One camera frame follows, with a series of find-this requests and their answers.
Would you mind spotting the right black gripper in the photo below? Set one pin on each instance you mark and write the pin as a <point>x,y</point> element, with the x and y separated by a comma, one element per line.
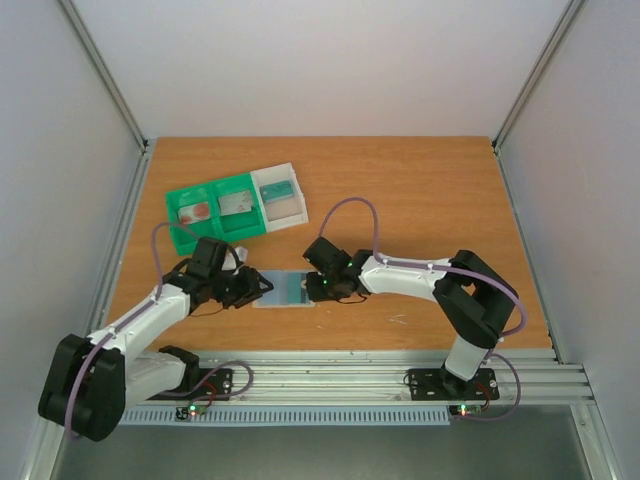
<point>316,288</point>

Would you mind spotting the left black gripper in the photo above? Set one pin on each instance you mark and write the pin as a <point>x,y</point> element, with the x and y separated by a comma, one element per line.
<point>251,290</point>

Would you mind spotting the white card holder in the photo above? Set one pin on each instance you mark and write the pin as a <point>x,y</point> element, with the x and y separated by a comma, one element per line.
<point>289,290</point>

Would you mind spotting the white cherry-blossom card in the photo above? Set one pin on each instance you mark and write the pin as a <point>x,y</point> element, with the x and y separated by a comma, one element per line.
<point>243,203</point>

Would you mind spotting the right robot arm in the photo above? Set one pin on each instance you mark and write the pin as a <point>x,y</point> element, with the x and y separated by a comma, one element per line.
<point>479,305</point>

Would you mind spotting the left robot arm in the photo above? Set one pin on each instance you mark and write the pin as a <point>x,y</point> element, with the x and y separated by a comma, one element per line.
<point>93,380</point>

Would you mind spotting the grey card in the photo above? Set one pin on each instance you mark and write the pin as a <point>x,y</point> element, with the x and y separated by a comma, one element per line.
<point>226,202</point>

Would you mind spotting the red-patterned card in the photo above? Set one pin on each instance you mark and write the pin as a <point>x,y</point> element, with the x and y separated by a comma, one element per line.
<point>194,213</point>

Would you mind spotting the white translucent tray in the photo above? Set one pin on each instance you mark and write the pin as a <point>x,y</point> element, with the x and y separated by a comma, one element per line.
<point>282,214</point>

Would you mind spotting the green two-compartment tray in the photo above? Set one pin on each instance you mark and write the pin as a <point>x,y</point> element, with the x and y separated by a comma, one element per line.
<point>230,228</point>

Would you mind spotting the left circuit board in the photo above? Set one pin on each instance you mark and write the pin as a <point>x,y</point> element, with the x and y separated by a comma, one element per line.
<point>192,411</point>

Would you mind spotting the circuit board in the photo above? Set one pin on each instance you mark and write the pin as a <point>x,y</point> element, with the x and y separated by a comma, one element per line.
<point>466,410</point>
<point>192,411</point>

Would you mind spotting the right circuit board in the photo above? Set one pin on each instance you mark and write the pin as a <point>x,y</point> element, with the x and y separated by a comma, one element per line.
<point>466,410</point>

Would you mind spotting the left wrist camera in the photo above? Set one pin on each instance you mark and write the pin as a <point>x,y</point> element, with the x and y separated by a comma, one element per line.
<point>234,260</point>

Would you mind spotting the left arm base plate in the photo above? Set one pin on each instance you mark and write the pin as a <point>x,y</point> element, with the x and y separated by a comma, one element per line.
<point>220,383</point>

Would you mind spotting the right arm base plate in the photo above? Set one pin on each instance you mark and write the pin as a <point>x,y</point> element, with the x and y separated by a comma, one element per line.
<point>437,384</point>

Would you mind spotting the slotted cable duct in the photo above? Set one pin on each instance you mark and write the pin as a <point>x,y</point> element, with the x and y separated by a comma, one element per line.
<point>227,416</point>

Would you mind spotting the aluminium front rail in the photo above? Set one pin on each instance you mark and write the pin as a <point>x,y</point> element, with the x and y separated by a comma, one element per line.
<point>375,377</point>

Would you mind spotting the left aluminium frame post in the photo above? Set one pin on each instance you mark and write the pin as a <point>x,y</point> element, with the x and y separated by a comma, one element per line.
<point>78,26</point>

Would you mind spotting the aluminium frame post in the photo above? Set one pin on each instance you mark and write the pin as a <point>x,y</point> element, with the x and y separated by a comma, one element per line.
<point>551,47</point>
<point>78,26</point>

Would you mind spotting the right aluminium frame post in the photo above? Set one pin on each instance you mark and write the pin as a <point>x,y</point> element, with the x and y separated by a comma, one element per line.
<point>551,47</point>

